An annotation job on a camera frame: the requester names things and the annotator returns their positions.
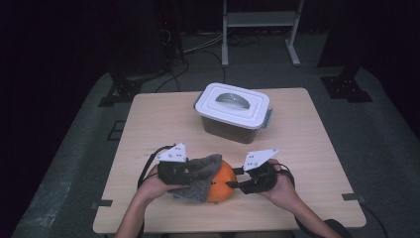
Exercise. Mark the dark rounded object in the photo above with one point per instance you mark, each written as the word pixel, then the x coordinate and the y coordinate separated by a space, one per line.
pixel 336 229

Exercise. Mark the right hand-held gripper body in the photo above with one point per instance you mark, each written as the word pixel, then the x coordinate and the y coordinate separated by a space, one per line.
pixel 261 178

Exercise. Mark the white metal stand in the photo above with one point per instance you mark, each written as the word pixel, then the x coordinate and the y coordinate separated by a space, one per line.
pixel 257 19

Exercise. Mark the person's right hand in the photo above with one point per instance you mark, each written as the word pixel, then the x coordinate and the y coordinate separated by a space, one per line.
pixel 285 193

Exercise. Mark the person's left hand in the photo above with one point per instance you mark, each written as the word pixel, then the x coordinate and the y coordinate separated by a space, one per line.
pixel 150 186

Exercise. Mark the grey lidded plastic box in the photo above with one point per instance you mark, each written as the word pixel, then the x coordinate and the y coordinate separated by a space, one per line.
pixel 231 112

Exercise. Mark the black tape square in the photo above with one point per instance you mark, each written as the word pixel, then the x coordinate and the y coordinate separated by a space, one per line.
pixel 116 130

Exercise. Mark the grey translucent storage box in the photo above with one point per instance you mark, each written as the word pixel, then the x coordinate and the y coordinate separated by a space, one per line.
pixel 228 132

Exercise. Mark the grey tape piece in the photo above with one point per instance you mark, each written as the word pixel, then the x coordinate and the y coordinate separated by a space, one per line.
pixel 353 197
pixel 102 203

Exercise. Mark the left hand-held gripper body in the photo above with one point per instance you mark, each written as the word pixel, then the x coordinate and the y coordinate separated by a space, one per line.
pixel 175 172

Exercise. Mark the black stand base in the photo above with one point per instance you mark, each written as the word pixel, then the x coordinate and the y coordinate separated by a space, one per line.
pixel 124 91
pixel 346 87

